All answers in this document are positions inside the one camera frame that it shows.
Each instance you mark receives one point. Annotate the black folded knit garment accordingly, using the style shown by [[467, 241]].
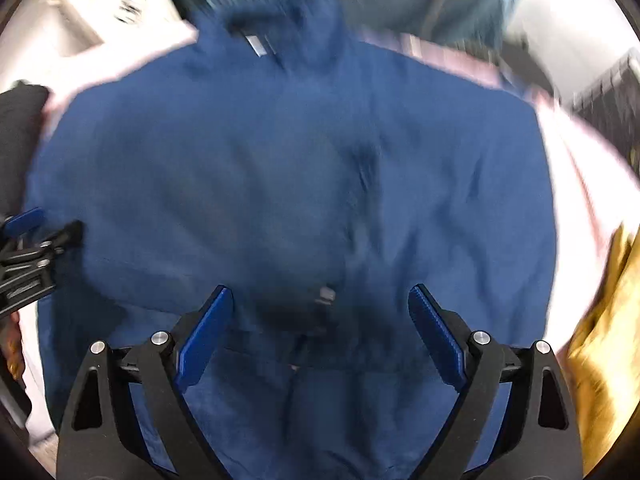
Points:
[[20, 135]]

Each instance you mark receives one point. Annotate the golden yellow cloth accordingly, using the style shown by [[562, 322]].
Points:
[[610, 360]]

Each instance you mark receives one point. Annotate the bed with dark cover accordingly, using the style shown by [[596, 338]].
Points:
[[390, 0]]

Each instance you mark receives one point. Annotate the navy blue fleece jacket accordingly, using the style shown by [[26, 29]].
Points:
[[300, 160]]

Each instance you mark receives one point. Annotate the white machine with screen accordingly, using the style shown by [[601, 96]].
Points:
[[100, 10]]

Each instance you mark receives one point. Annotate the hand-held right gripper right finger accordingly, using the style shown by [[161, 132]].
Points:
[[437, 340]]

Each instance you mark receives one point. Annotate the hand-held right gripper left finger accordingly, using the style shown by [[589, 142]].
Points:
[[205, 340]]

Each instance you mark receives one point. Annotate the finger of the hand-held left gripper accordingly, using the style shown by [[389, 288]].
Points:
[[25, 222], [30, 260]]

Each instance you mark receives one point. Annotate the pink polka dot bedsheet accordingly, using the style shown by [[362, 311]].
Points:
[[575, 170]]

